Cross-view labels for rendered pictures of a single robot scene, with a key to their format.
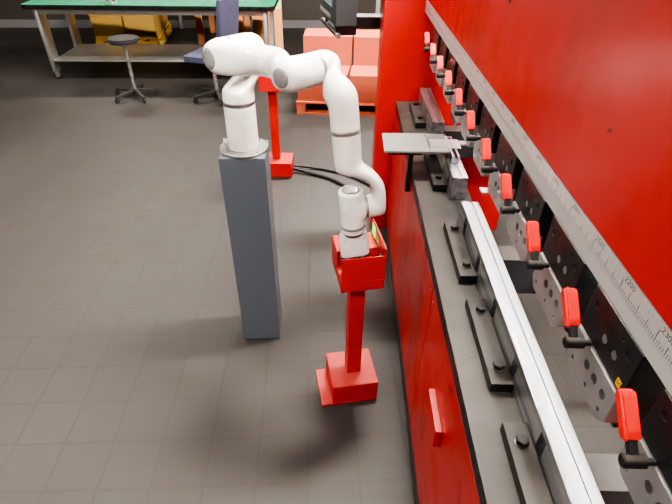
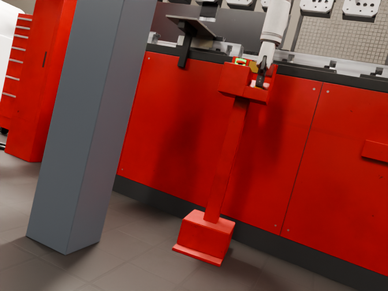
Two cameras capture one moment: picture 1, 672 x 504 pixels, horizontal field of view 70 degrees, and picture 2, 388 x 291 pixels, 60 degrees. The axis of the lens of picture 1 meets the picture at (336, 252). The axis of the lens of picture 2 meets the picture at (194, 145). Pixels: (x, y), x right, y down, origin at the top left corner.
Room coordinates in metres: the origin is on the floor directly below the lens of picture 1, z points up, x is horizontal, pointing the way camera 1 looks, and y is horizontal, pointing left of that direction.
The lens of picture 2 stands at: (0.99, 1.29, 0.53)
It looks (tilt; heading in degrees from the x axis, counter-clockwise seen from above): 5 degrees down; 294
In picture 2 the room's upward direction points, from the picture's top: 14 degrees clockwise
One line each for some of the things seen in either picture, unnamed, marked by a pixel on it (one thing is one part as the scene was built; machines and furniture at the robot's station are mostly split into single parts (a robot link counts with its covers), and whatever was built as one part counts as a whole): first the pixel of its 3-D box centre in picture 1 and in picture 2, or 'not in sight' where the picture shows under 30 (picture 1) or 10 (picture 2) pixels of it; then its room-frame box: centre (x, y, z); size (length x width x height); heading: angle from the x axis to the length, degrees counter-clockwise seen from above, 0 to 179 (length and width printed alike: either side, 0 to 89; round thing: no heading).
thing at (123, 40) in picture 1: (130, 67); not in sight; (5.28, 2.21, 0.31); 0.51 x 0.49 x 0.61; 93
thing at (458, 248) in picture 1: (459, 250); (303, 68); (1.28, -0.40, 0.89); 0.30 x 0.05 x 0.03; 179
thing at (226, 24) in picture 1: (213, 50); not in sight; (5.26, 1.30, 0.50); 0.58 x 0.55 x 0.99; 93
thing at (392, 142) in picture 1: (414, 143); (191, 26); (1.88, -0.32, 1.00); 0.26 x 0.18 x 0.01; 89
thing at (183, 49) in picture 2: (402, 167); (183, 45); (1.88, -0.28, 0.88); 0.14 x 0.04 x 0.22; 89
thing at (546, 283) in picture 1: (575, 274); not in sight; (0.71, -0.45, 1.26); 0.15 x 0.09 x 0.17; 179
